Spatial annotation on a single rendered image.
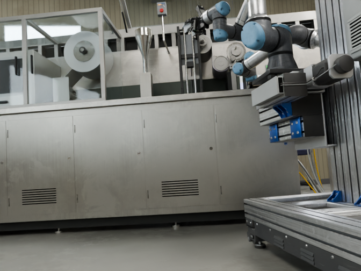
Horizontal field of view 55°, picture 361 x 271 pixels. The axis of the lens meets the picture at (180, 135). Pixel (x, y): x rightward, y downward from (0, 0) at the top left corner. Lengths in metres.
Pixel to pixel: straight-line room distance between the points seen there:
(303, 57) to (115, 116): 1.66
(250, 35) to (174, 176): 1.12
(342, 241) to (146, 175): 1.55
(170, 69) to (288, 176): 1.37
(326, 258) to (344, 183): 0.48
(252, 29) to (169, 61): 1.54
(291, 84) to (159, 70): 1.85
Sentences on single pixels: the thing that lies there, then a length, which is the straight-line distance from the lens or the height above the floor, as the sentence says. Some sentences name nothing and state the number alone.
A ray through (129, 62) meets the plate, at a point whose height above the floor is 1.34.
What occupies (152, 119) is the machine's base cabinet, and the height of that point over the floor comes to 0.75.
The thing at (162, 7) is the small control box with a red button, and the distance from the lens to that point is 2.90.
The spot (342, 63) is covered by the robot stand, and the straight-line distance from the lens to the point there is 1.31.
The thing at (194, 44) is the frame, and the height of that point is 1.30.
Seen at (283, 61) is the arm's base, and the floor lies 0.86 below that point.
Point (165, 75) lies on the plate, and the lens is 3.05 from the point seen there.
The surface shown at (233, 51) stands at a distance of 2.71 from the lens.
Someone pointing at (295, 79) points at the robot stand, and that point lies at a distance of 1.38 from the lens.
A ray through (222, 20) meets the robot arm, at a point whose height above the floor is 1.15.
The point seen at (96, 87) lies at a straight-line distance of 2.57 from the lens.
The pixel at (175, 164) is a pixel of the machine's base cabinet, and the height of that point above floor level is 0.43.
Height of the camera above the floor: 0.42
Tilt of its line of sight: 5 degrees up
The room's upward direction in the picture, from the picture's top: 4 degrees counter-clockwise
